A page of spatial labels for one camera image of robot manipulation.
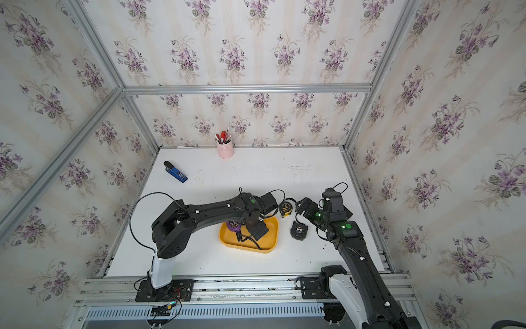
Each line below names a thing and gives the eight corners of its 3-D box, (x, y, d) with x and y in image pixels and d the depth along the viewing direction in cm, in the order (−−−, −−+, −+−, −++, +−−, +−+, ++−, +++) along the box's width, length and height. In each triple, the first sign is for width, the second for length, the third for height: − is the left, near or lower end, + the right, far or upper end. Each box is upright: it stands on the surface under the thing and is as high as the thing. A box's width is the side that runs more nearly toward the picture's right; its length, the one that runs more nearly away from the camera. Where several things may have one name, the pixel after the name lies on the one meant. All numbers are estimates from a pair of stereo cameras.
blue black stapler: (164, 169, 112) (161, 163, 108) (170, 166, 114) (166, 160, 110) (182, 184, 106) (179, 178, 102) (187, 179, 108) (185, 174, 104)
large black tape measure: (288, 236, 88) (289, 232, 85) (292, 223, 91) (293, 220, 89) (303, 241, 86) (305, 238, 83) (307, 228, 90) (308, 225, 87)
